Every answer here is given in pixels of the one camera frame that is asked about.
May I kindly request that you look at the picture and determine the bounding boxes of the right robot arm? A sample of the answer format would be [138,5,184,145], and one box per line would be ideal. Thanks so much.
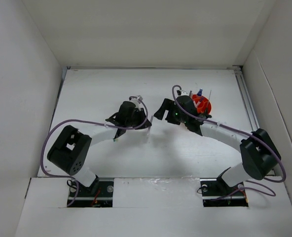
[154,95,281,195]

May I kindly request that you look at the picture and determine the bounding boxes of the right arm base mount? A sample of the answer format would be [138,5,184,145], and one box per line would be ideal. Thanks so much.
[197,178,249,207]

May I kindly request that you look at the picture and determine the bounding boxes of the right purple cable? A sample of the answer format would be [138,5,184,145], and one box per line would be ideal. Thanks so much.
[171,85,287,202]

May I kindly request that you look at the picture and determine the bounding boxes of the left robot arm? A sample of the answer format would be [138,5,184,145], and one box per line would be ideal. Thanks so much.
[46,96,151,196]

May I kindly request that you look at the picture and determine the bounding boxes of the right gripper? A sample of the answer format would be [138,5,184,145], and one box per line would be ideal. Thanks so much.
[154,98,188,125]

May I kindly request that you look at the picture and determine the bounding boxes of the white marker purple cap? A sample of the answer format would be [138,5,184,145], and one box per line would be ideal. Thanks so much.
[197,96,204,107]

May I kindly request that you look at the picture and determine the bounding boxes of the purple cable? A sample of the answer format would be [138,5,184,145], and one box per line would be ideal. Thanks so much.
[171,85,287,202]
[41,96,149,207]

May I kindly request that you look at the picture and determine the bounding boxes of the orange round organizer container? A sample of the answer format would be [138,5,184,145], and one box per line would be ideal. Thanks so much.
[192,94,212,114]

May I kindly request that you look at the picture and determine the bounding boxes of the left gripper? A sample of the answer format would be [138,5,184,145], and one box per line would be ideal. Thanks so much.
[125,108,151,130]

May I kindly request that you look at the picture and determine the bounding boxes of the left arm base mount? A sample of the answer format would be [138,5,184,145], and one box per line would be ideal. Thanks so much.
[67,178,114,208]

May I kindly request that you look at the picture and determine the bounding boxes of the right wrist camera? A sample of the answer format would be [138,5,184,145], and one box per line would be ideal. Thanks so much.
[177,90,189,97]

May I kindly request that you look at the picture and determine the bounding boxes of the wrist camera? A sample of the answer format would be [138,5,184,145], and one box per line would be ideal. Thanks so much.
[177,90,189,97]
[129,95,143,110]

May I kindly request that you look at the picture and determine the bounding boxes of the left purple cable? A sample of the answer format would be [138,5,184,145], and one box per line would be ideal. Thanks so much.
[41,96,149,207]

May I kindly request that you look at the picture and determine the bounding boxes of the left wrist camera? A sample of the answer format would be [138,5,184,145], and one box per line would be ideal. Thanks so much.
[129,95,143,110]

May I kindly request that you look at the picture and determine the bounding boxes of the grey purple highlighter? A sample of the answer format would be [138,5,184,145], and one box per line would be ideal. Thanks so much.
[146,115,153,137]

